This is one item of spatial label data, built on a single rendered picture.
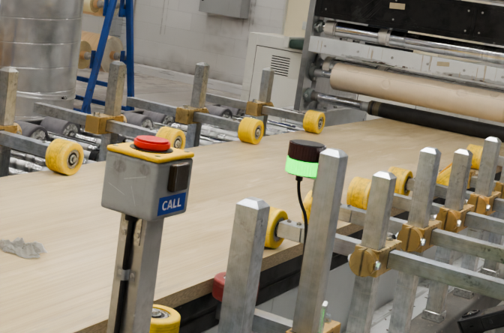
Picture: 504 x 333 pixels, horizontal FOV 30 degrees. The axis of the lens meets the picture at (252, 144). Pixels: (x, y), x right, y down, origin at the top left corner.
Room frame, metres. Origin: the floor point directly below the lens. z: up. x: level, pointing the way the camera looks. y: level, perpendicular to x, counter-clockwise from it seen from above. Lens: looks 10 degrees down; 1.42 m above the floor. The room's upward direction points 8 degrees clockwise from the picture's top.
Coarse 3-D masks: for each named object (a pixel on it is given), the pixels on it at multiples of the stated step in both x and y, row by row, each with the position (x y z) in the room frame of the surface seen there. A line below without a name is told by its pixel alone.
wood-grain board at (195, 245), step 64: (384, 128) 3.83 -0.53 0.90; (0, 192) 1.94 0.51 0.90; (64, 192) 2.02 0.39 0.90; (192, 192) 2.20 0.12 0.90; (256, 192) 2.30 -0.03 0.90; (0, 256) 1.52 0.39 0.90; (64, 256) 1.57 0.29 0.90; (192, 256) 1.68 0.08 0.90; (0, 320) 1.25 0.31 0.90; (64, 320) 1.28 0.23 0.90
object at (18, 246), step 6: (6, 240) 1.57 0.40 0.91; (18, 240) 1.57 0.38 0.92; (0, 246) 1.56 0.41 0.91; (6, 246) 1.55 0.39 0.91; (12, 246) 1.55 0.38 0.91; (18, 246) 1.57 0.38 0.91; (24, 246) 1.55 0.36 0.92; (30, 246) 1.55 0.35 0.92; (36, 246) 1.58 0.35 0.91; (42, 246) 1.58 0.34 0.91; (12, 252) 1.55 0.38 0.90; (18, 252) 1.54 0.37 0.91; (24, 252) 1.54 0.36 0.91; (30, 252) 1.54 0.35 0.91; (36, 252) 1.55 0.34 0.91; (42, 252) 1.57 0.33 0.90
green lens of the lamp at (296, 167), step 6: (288, 156) 1.48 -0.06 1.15; (288, 162) 1.47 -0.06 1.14; (294, 162) 1.46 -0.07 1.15; (300, 162) 1.45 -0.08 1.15; (288, 168) 1.47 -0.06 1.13; (294, 168) 1.46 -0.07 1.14; (300, 168) 1.45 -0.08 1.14; (306, 168) 1.45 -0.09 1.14; (312, 168) 1.45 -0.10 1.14; (300, 174) 1.45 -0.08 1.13; (306, 174) 1.45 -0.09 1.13; (312, 174) 1.45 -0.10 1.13
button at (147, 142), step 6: (138, 138) 1.00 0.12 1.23; (144, 138) 1.00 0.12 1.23; (150, 138) 1.01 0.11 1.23; (156, 138) 1.02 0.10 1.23; (162, 138) 1.02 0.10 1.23; (138, 144) 0.99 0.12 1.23; (144, 144) 0.99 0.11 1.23; (150, 144) 0.99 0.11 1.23; (156, 144) 0.99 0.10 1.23; (162, 144) 1.00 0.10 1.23; (168, 144) 1.00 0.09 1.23; (150, 150) 0.99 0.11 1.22; (156, 150) 0.99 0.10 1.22; (162, 150) 1.00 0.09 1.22
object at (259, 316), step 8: (216, 312) 1.57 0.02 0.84; (256, 312) 1.55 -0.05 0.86; (264, 312) 1.55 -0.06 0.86; (256, 320) 1.53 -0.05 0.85; (264, 320) 1.52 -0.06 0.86; (272, 320) 1.52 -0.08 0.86; (280, 320) 1.52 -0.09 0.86; (288, 320) 1.53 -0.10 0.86; (256, 328) 1.53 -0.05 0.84; (264, 328) 1.52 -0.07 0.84; (272, 328) 1.52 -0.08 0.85; (280, 328) 1.51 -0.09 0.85; (288, 328) 1.50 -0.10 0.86
